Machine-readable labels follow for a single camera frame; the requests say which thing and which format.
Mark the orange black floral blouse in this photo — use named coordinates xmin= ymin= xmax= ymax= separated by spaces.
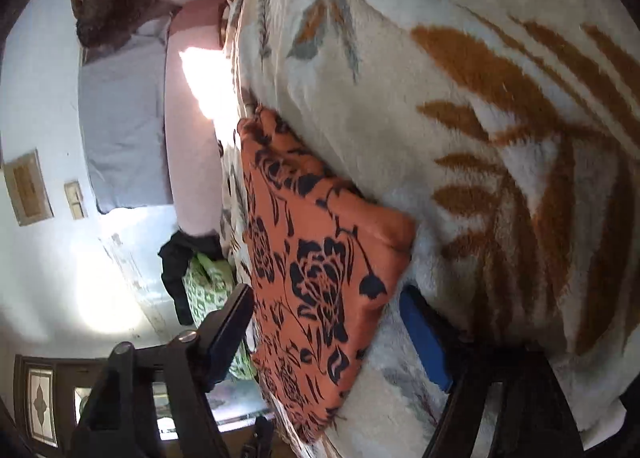
xmin=238 ymin=107 xmax=416 ymax=444

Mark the wooden stained glass door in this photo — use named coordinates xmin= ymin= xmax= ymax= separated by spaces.
xmin=12 ymin=354 xmax=281 ymax=458

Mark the green white checkered pillow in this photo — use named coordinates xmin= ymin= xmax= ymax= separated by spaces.
xmin=182 ymin=252 xmax=256 ymax=380

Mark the black garment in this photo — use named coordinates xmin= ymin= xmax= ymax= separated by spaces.
xmin=158 ymin=231 xmax=224 ymax=326

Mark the pink quilted bed cover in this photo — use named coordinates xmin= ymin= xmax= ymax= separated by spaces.
xmin=165 ymin=0 xmax=238 ymax=237

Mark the grey blue pillow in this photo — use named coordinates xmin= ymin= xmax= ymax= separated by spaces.
xmin=78 ymin=15 xmax=172 ymax=215

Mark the leaf pattern fleece blanket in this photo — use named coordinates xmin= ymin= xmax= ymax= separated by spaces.
xmin=229 ymin=0 xmax=639 ymax=457

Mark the brown furry cushion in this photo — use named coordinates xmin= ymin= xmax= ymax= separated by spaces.
xmin=70 ymin=0 xmax=178 ymax=49

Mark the beige wall switch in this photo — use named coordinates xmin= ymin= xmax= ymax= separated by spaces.
xmin=64 ymin=181 xmax=87 ymax=220

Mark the beige wall picture frame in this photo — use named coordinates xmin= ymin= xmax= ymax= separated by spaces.
xmin=3 ymin=149 xmax=53 ymax=226

